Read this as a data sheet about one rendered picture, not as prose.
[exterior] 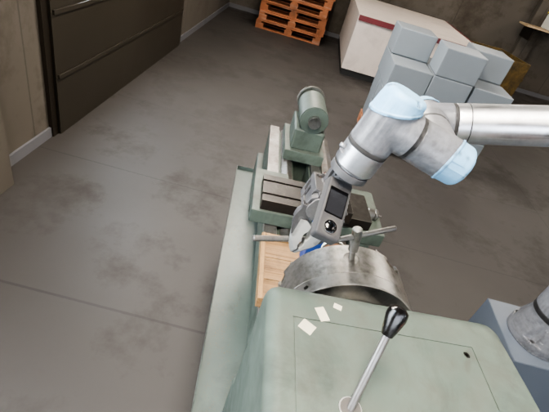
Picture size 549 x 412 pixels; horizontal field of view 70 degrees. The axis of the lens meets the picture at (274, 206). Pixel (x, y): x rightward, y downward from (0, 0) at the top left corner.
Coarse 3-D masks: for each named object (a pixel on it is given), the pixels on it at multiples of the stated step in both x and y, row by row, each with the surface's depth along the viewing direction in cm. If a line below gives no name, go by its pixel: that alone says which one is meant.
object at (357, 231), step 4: (356, 228) 84; (360, 228) 84; (352, 232) 84; (356, 232) 83; (360, 232) 83; (356, 236) 83; (360, 236) 84; (352, 240) 85; (356, 240) 84; (352, 244) 85; (356, 244) 85; (348, 248) 87; (352, 248) 86; (356, 248) 85; (352, 252) 86; (356, 252) 86; (348, 256) 88; (352, 256) 87; (352, 260) 88
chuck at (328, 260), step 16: (304, 256) 93; (320, 256) 91; (336, 256) 89; (368, 256) 90; (384, 256) 94; (288, 272) 94; (304, 272) 89; (320, 272) 87; (336, 272) 85; (352, 272) 85; (368, 272) 86; (384, 272) 88; (288, 288) 90; (400, 288) 89
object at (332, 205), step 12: (336, 180) 68; (324, 192) 68; (336, 192) 68; (348, 192) 69; (324, 204) 66; (336, 204) 67; (324, 216) 65; (336, 216) 66; (312, 228) 65; (324, 228) 64; (336, 228) 65; (324, 240) 65; (336, 240) 65
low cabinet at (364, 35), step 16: (352, 0) 750; (368, 0) 746; (352, 16) 672; (368, 16) 586; (384, 16) 625; (400, 16) 673; (416, 16) 725; (352, 32) 611; (368, 32) 598; (384, 32) 596; (448, 32) 663; (352, 48) 614; (368, 48) 611; (384, 48) 609; (352, 64) 628; (368, 64) 625; (368, 80) 642
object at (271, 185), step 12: (264, 180) 156; (276, 180) 156; (288, 180) 159; (264, 192) 148; (276, 192) 150; (288, 192) 152; (300, 192) 154; (264, 204) 145; (276, 204) 145; (288, 204) 145; (300, 204) 147; (360, 204) 157; (360, 216) 151
